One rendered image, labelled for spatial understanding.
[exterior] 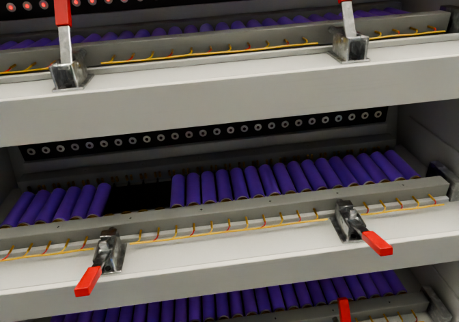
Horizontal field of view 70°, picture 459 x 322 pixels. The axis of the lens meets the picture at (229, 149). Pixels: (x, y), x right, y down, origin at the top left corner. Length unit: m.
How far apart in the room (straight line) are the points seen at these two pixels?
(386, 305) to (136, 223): 0.36
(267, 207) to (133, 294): 0.17
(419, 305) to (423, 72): 0.34
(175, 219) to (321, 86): 0.22
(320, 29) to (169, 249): 0.30
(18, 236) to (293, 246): 0.31
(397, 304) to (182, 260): 0.32
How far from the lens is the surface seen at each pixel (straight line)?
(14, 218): 0.49
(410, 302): 0.57
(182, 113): 0.31
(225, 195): 0.41
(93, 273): 0.34
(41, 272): 0.43
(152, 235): 0.40
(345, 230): 0.39
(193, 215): 0.39
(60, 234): 0.43
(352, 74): 0.33
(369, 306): 0.55
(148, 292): 0.39
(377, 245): 0.34
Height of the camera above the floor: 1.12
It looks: 15 degrees down
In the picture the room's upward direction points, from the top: 5 degrees counter-clockwise
